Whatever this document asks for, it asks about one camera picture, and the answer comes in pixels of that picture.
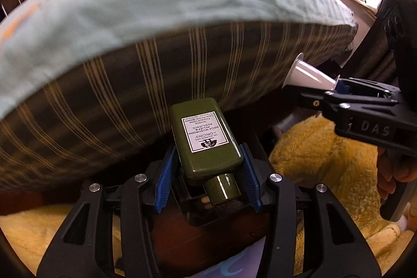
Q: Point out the light blue patterned sheet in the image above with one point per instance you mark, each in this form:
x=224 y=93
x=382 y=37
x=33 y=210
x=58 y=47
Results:
x=43 y=39

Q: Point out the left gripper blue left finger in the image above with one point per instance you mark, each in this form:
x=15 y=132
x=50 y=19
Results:
x=163 y=181

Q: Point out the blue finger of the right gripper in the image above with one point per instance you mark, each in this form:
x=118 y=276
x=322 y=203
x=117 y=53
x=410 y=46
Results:
x=342 y=88

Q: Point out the white plastic funnel cup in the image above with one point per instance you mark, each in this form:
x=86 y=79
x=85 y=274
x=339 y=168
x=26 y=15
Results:
x=302 y=74

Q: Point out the yellow fluffy rug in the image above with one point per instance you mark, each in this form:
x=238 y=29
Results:
x=309 y=152

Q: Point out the green lotion bottle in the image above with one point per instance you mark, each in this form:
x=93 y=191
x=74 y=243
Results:
x=207 y=149

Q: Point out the right hand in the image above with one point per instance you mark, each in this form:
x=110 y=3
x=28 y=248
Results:
x=389 y=172

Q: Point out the plaid mattress side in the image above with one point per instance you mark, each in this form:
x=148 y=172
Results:
x=78 y=123

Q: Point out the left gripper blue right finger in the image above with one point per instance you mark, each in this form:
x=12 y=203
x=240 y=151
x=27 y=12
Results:
x=251 y=182

